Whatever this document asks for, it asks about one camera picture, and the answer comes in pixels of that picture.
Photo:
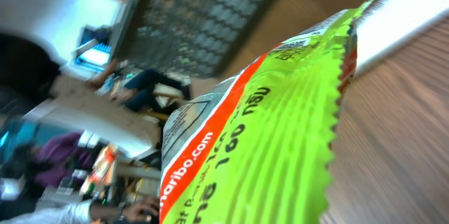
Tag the green Haribo candy bag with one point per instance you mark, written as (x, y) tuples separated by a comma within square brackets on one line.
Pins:
[(256, 148)]

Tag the grey plastic basket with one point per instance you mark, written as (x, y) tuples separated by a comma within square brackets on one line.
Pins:
[(193, 37)]

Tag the cluttered background desk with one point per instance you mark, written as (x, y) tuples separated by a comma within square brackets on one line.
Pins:
[(43, 155)]

